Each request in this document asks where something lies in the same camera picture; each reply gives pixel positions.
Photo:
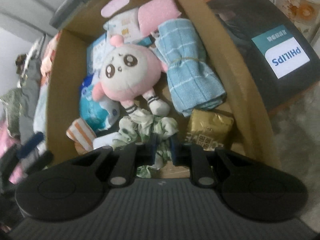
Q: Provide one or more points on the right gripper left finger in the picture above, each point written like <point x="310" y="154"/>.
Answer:
<point x="130" y="157"/>

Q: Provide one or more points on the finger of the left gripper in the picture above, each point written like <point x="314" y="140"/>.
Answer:
<point x="25" y="149"/>

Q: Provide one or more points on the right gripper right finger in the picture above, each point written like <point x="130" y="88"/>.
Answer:
<point x="194" y="157"/>

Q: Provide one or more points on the green white floral cloth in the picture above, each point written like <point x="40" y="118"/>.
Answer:
<point x="138" y="128"/>

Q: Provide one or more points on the orange white striped cloth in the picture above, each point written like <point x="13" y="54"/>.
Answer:
<point x="85" y="140"/>

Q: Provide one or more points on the blue checked towel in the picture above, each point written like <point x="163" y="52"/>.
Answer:
<point x="191" y="82"/>

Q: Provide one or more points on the pink round plush doll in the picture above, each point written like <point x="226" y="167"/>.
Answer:
<point x="130" y="71"/>

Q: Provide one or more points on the gold foil pack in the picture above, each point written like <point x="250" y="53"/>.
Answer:
<point x="208" y="129"/>

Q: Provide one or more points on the blue white tissue pack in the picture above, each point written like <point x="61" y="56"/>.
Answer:
<point x="101" y="115"/>

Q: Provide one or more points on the cardboard box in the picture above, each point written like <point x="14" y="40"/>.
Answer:
<point x="69" y="69"/>

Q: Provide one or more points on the black Philips box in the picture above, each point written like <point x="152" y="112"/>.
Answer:
<point x="281" y="61"/>

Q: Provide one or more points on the pink sponge block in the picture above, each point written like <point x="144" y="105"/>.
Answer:
<point x="154" y="13"/>

